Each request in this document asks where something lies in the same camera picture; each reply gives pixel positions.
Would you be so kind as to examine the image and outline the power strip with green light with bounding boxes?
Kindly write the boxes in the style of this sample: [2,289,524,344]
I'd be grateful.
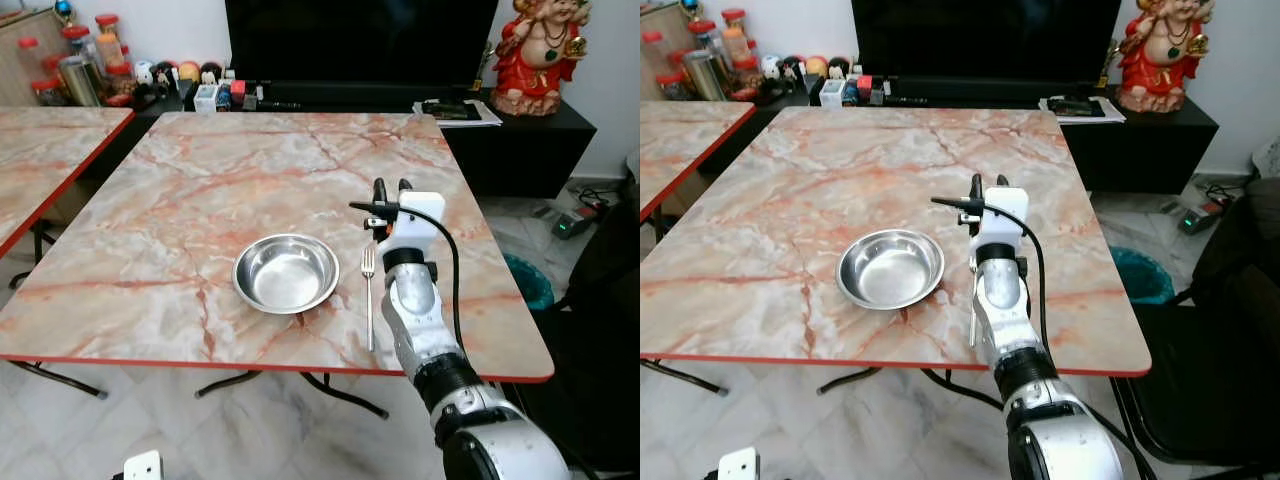
[1180,200,1237,236]
[552,205,607,241]

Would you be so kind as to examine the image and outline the stack of papers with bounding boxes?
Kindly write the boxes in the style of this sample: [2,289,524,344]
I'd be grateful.
[415,98,503,128]
[1040,95,1126,124]

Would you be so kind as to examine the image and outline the stainless steel bowl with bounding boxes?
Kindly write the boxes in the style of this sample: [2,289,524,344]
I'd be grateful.
[233,234,340,315]
[836,229,945,311]

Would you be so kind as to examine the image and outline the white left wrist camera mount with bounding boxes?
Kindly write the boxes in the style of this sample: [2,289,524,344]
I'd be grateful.
[123,450,164,480]
[718,447,761,480]

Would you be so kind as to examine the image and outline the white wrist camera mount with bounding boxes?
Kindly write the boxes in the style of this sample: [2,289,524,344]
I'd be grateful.
[123,450,164,480]
[718,447,761,480]
[965,186,1031,263]
[378,192,446,263]

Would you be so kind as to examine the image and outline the steel tumbler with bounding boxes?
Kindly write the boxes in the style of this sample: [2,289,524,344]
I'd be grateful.
[58,55,102,107]
[685,50,729,102]

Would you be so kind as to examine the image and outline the light wooden cabinet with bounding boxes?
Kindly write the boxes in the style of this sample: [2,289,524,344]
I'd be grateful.
[0,10,71,107]
[640,5,693,101]

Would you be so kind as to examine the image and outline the red robed statue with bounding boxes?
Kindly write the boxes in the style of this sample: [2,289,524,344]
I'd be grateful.
[1117,0,1213,113]
[490,0,591,117]

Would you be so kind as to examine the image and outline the black chair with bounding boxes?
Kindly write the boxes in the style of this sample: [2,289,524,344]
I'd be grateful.
[520,180,641,473]
[1110,175,1280,477]

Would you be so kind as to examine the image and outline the marble-top folding table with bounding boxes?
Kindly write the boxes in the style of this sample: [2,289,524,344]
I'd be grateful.
[640,100,757,223]
[0,107,135,291]
[640,107,1153,413]
[0,112,556,419]

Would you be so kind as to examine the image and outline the black television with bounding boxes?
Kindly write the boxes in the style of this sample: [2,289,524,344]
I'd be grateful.
[852,0,1123,82]
[224,0,499,87]

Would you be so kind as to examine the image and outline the teal waste bin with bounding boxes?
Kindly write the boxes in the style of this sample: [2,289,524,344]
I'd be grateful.
[1110,247,1176,306]
[503,253,555,313]

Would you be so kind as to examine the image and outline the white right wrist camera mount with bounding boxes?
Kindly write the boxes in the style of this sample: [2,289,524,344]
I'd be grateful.
[965,186,1031,263]
[378,192,446,263]

